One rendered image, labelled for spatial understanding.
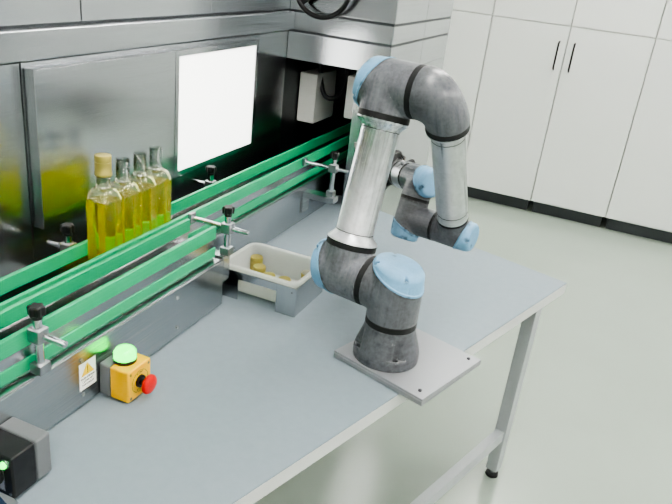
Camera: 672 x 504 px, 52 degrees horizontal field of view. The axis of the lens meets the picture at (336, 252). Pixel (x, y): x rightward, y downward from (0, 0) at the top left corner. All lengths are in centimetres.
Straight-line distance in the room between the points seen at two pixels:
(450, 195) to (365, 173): 22
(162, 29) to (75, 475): 107
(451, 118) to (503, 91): 361
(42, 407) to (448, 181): 94
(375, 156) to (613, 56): 358
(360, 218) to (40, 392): 72
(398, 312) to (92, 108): 81
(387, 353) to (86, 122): 84
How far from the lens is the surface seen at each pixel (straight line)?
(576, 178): 510
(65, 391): 138
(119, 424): 139
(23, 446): 123
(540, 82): 502
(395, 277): 145
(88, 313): 138
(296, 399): 145
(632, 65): 496
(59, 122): 159
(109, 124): 171
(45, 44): 155
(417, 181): 172
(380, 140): 150
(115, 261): 152
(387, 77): 148
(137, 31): 176
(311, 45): 243
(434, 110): 145
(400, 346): 152
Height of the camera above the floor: 160
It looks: 24 degrees down
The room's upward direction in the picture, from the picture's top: 7 degrees clockwise
